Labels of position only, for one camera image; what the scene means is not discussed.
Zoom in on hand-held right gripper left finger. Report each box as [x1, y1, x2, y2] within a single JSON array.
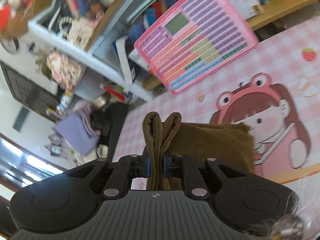
[[62, 154, 152, 200]]

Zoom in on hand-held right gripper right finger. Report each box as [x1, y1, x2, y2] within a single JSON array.
[[162, 154, 250, 200]]

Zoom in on brown corduroy pants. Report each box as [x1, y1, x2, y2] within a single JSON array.
[[142, 112, 255, 191]]

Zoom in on purple cloth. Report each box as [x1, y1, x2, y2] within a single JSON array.
[[53, 102, 101, 156]]

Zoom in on black and white book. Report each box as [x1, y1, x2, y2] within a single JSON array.
[[112, 35, 137, 83]]

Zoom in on pink toy learning tablet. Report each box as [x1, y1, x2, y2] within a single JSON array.
[[134, 0, 259, 95]]

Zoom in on fluffy white fur trim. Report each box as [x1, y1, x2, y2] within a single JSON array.
[[247, 177, 320, 240]]

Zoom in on pink cartoon desk mat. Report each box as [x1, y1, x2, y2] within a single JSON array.
[[112, 15, 320, 192]]

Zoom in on white card box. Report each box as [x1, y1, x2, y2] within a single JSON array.
[[228, 0, 265, 21]]

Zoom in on red plush toy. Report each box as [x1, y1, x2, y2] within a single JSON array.
[[0, 0, 35, 32]]

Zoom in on wooden bookshelf white frame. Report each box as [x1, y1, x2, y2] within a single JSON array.
[[27, 0, 320, 101]]

